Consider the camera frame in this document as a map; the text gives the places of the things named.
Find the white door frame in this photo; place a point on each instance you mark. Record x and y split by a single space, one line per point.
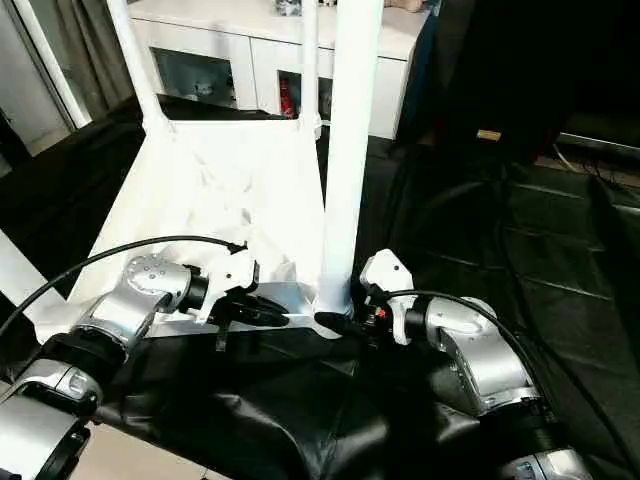
50 65

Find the white plastic table leg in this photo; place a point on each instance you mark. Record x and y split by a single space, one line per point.
135 65
350 125
17 275
310 65

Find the black speaker box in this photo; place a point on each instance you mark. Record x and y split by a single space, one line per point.
475 65

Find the black plastic mat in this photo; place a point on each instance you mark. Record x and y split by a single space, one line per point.
500 225

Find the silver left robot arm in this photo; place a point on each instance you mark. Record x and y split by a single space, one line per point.
140 285

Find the white glass-door cabinet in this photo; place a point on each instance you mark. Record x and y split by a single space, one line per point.
200 30

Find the white plastic table top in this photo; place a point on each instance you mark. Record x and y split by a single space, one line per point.
225 165

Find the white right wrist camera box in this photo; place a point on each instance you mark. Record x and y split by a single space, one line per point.
385 265

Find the grey curtain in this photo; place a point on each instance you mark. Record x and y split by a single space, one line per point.
95 50

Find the red packet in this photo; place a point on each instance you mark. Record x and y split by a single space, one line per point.
287 97

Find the black television edge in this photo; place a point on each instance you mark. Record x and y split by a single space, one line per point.
600 141

